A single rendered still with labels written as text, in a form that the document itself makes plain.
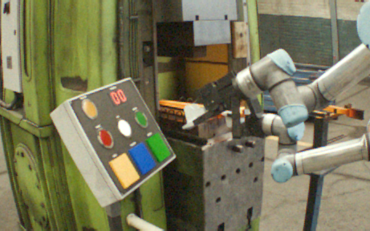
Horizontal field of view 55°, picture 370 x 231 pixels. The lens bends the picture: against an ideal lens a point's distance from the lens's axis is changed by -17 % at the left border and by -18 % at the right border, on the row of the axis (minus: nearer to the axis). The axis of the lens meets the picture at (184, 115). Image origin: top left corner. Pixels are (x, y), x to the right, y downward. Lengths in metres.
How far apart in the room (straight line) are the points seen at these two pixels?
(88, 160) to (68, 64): 0.81
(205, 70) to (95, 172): 1.08
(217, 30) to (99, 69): 0.47
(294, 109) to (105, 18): 0.74
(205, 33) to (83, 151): 0.72
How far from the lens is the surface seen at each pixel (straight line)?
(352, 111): 1.89
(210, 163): 1.54
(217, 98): 1.09
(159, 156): 1.20
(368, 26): 0.80
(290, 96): 1.02
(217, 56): 1.91
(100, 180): 1.02
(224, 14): 1.62
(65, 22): 1.76
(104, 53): 1.43
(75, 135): 1.02
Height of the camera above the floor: 1.38
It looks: 14 degrees down
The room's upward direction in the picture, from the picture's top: 3 degrees counter-clockwise
